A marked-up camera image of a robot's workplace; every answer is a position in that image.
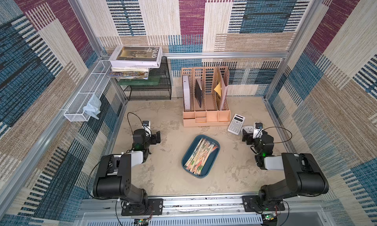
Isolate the teal plastic storage tray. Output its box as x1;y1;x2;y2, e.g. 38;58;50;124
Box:
181;135;221;178

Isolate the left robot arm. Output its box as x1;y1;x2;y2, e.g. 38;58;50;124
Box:
92;120;161;214

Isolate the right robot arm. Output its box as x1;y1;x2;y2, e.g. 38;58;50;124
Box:
241;123;329;214

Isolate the white blue round clock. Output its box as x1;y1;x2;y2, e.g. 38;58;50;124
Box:
242;125;255;134

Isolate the white grey calculator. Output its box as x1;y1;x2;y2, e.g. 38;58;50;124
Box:
228;114;245;135

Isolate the white binder in organizer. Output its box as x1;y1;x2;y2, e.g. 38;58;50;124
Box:
182;75;191;111

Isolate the green folder on rack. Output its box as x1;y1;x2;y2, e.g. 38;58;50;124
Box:
117;76;161;86

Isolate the yellow paper folder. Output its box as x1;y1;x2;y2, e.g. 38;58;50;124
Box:
214;82;221;98

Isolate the black notebook in organizer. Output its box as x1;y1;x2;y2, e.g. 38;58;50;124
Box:
194;78;202;108

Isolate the pink desk file organizer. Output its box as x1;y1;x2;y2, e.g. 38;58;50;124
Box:
181;66;231;127

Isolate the crumpled pale blue cloth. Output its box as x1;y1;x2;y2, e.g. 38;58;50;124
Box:
83;94;102;120

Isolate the stack of colourful magazines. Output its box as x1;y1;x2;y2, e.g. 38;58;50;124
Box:
106;67;150;80

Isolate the white folio book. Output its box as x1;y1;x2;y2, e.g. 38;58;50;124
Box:
109;45;163;68

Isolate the black wire shelf rack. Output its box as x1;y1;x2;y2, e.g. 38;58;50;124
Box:
117;57;172;101

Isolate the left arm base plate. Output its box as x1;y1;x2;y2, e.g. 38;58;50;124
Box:
121;198;164;216

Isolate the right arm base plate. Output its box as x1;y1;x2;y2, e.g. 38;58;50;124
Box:
242;195;285;214

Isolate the white wire wall basket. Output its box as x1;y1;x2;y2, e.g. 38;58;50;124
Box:
64;60;111;122

